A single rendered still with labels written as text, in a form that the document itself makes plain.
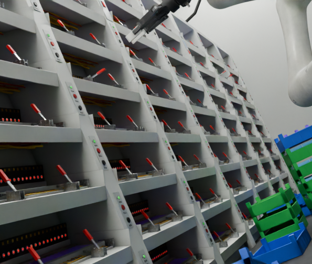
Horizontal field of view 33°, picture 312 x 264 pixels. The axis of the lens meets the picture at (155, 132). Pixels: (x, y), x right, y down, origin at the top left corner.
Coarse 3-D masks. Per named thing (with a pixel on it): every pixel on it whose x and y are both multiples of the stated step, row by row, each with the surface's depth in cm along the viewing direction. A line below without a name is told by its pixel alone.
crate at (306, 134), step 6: (300, 132) 257; (306, 132) 257; (276, 138) 276; (282, 138) 258; (288, 138) 258; (294, 138) 257; (300, 138) 257; (306, 138) 257; (276, 144) 276; (282, 144) 258; (288, 144) 257; (294, 144) 257; (282, 150) 267
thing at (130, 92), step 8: (80, 80) 184; (80, 88) 183; (88, 88) 188; (96, 88) 195; (104, 88) 201; (112, 88) 208; (120, 88) 216; (128, 88) 236; (136, 88) 235; (88, 96) 212; (96, 96) 222; (104, 96) 225; (112, 96) 207; (120, 96) 214; (128, 96) 223; (136, 96) 231; (88, 104) 221; (96, 104) 228; (104, 104) 228
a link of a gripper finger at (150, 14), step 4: (152, 8) 194; (156, 8) 193; (148, 12) 195; (152, 12) 195; (156, 12) 195; (144, 16) 196; (148, 16) 195; (152, 16) 196; (140, 20) 197; (144, 20) 196; (148, 20) 197; (144, 24) 197
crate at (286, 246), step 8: (304, 224) 221; (296, 232) 222; (304, 232) 213; (264, 240) 225; (280, 240) 224; (288, 240) 223; (296, 240) 194; (304, 240) 206; (264, 248) 225; (272, 248) 226; (280, 248) 195; (288, 248) 194; (296, 248) 193; (304, 248) 199; (256, 256) 210; (264, 256) 198; (272, 256) 196; (280, 256) 195; (288, 256) 194; (296, 256) 193
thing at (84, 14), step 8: (40, 0) 205; (48, 0) 207; (56, 0) 201; (64, 0) 208; (48, 8) 217; (56, 8) 218; (64, 8) 219; (72, 8) 213; (80, 8) 220; (88, 8) 227; (96, 8) 243; (56, 16) 221; (64, 16) 230; (72, 16) 231; (80, 16) 233; (88, 16) 226; (96, 16) 234; (56, 24) 231; (64, 24) 231; (72, 24) 243; (80, 24) 245; (104, 24) 240
